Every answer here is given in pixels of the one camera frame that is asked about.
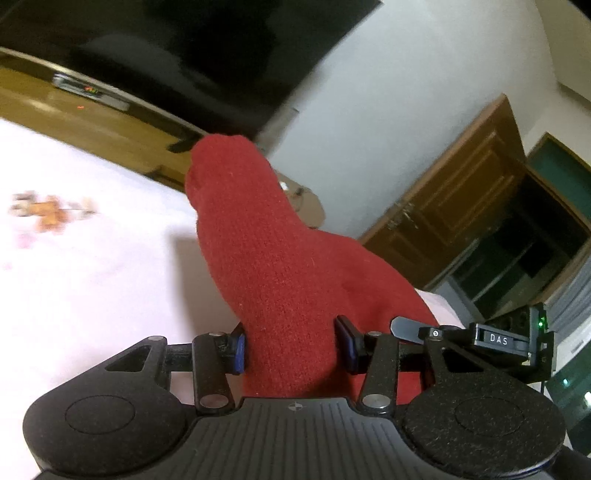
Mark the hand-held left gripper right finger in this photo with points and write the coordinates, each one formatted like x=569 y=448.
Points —
x=347 y=344

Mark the brown wooden door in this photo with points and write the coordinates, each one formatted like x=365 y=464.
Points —
x=448 y=203

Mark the grey remote control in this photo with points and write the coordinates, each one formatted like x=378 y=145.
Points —
x=90 y=91

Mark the wooden television stand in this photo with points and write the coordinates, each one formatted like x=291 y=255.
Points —
x=120 y=134

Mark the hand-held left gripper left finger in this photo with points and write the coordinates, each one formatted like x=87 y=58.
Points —
x=238 y=353

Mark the red knit garment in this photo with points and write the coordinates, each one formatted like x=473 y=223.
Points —
x=277 y=286

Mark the black flat television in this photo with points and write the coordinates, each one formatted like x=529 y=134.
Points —
x=194 y=55

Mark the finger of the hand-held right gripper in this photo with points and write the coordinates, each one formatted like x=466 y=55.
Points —
x=408 y=328

